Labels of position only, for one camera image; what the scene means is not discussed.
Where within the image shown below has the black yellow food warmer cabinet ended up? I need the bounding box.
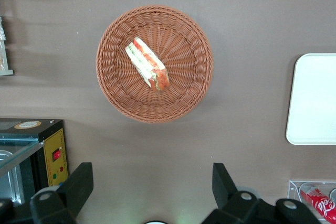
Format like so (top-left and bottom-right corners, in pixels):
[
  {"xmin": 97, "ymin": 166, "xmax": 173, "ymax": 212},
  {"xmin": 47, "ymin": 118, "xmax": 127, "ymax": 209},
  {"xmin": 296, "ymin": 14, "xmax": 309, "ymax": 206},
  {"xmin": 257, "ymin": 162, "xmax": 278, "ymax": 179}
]
[{"xmin": 0, "ymin": 118, "xmax": 69, "ymax": 207}]

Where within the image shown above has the steel pan inside cabinet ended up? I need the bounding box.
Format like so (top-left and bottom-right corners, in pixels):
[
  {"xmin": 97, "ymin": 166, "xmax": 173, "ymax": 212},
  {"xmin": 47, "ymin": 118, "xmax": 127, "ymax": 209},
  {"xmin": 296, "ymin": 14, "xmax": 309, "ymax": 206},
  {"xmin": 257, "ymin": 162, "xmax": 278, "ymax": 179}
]
[{"xmin": 0, "ymin": 149, "xmax": 22, "ymax": 207}]

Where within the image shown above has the plastic-wrapped triangle sandwich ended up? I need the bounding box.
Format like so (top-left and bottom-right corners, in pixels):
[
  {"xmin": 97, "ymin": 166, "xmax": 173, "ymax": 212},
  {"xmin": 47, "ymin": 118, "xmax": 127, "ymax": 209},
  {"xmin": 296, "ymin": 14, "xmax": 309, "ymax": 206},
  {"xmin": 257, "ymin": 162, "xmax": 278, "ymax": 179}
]
[{"xmin": 124, "ymin": 37, "xmax": 170, "ymax": 93}]

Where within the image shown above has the red cola can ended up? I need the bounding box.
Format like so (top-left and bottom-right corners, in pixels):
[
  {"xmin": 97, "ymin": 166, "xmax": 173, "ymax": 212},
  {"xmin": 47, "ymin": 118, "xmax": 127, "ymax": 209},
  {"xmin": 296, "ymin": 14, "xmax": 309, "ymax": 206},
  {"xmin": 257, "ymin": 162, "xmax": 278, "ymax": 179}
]
[{"xmin": 300, "ymin": 185, "xmax": 336, "ymax": 224}]

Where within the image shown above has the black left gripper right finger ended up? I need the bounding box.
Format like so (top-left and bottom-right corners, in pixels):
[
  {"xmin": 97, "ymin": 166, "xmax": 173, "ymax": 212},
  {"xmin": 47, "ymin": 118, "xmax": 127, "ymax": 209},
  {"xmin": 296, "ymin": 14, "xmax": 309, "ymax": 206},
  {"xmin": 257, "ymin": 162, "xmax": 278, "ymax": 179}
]
[{"xmin": 201, "ymin": 163, "xmax": 322, "ymax": 224}]

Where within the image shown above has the white rectangular plastic tray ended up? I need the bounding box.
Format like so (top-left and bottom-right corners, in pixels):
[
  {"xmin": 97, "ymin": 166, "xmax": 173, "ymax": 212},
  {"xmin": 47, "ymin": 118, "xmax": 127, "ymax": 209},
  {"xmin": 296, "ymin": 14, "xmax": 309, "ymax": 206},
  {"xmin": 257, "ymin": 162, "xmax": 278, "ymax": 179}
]
[{"xmin": 285, "ymin": 52, "xmax": 336, "ymax": 146}]

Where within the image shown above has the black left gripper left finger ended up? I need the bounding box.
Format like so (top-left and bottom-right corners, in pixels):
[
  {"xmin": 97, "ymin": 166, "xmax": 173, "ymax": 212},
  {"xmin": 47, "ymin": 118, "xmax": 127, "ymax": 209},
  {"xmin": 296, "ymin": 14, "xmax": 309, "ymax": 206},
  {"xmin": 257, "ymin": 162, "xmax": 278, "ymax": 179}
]
[{"xmin": 0, "ymin": 162, "xmax": 94, "ymax": 224}]

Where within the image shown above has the round brown wicker basket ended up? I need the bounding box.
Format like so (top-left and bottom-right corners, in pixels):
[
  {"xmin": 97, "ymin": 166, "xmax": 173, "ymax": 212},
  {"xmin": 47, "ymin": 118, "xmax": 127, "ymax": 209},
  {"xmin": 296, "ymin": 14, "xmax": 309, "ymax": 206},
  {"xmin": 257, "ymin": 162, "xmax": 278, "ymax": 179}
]
[{"xmin": 95, "ymin": 4, "xmax": 214, "ymax": 124}]

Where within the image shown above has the clear acrylic box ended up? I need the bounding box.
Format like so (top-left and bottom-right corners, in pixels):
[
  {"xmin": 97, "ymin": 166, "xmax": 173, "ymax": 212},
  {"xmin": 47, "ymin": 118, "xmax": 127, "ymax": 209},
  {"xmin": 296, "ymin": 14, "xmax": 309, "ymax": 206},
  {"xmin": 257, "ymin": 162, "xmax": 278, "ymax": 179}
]
[{"xmin": 287, "ymin": 179, "xmax": 336, "ymax": 224}]

